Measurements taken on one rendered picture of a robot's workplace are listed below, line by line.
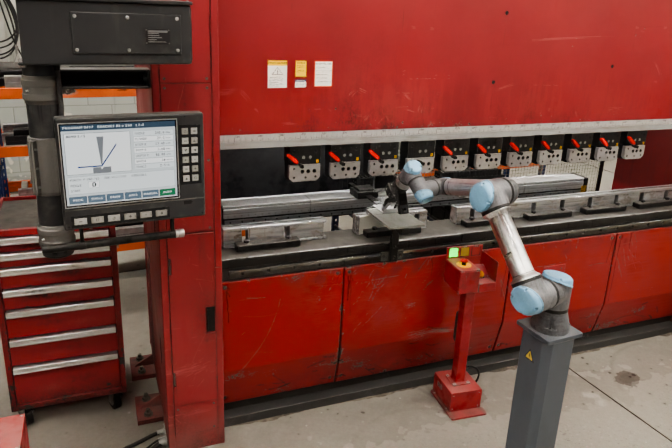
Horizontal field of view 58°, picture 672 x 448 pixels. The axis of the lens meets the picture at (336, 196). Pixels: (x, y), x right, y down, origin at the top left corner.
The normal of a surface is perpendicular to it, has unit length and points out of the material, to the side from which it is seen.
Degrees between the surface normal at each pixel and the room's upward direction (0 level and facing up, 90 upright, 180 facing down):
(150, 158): 90
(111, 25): 90
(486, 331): 103
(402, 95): 90
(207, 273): 90
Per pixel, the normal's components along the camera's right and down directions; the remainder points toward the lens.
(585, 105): 0.37, 0.29
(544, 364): -0.34, 0.27
